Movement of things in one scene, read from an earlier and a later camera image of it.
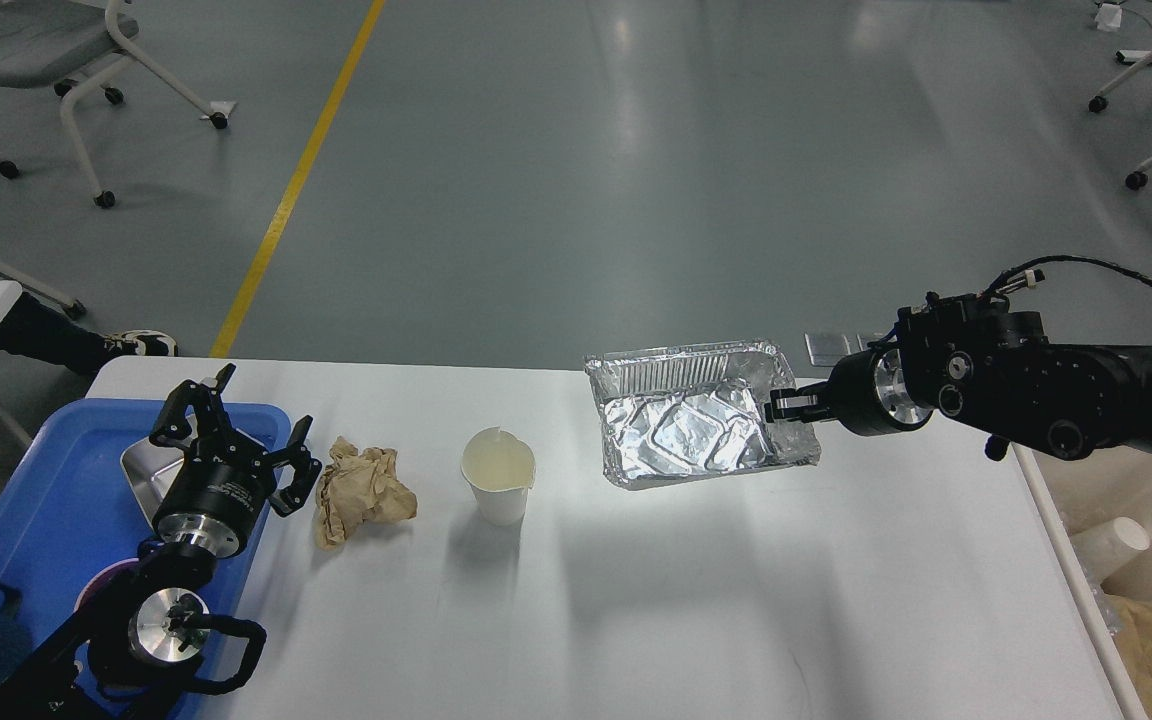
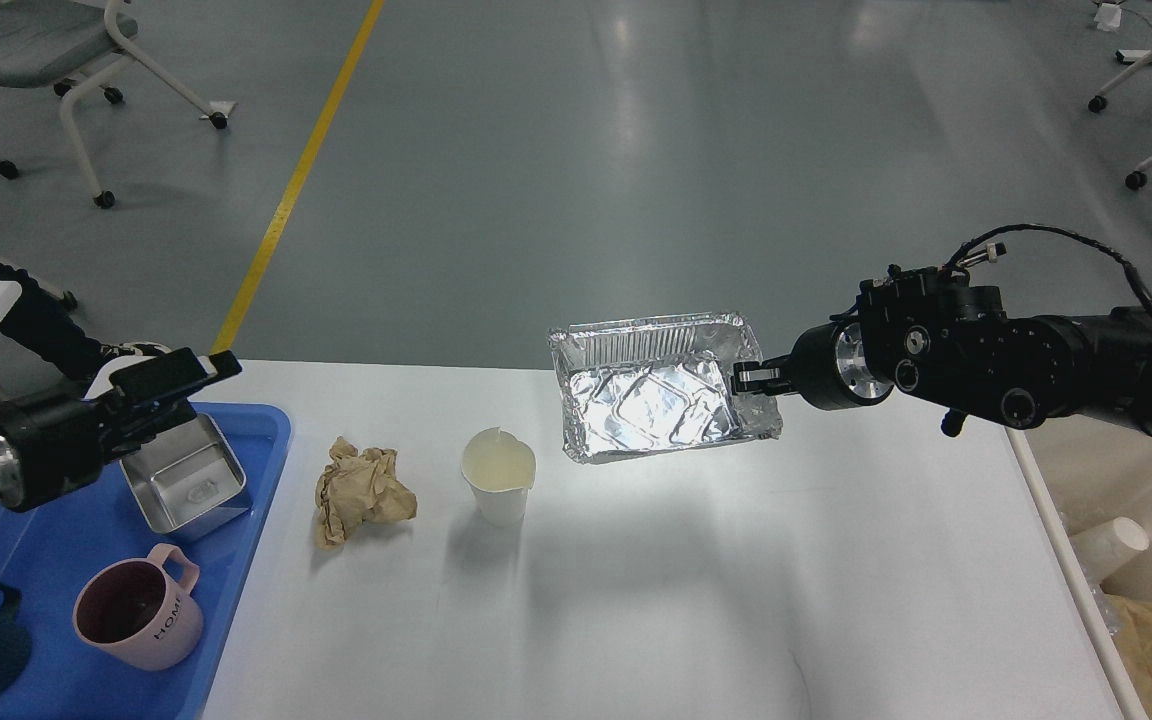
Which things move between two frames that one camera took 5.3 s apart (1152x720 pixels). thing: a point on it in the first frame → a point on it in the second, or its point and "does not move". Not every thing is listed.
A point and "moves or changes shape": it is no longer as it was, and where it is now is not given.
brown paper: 359,486 does not move
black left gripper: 216,496 → 27,452
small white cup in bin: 1109,546 does not move
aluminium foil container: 678,412 moves or changes shape
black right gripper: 867,393 → 828,368
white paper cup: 500,466 does not move
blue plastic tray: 63,505 does not move
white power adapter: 1108,17 does not move
